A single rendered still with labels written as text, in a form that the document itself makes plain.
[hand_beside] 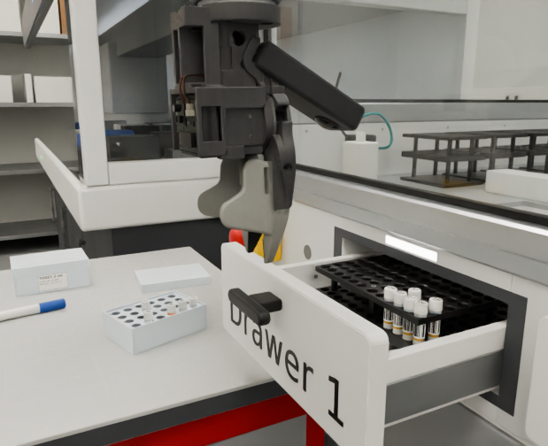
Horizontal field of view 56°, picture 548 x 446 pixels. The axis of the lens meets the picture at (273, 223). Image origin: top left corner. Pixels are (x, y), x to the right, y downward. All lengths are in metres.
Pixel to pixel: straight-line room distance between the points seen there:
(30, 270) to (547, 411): 0.81
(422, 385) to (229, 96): 0.28
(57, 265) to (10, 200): 3.68
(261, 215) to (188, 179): 0.86
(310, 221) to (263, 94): 0.36
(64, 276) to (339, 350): 0.68
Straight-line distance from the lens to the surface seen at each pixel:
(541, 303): 0.48
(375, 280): 0.58
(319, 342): 0.44
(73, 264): 1.00
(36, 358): 0.77
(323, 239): 0.72
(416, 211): 0.56
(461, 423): 0.59
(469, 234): 0.52
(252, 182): 0.43
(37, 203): 4.68
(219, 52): 0.43
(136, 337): 0.73
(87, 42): 1.23
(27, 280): 1.00
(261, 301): 0.48
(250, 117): 0.42
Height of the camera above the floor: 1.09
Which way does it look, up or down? 13 degrees down
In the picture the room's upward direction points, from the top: straight up
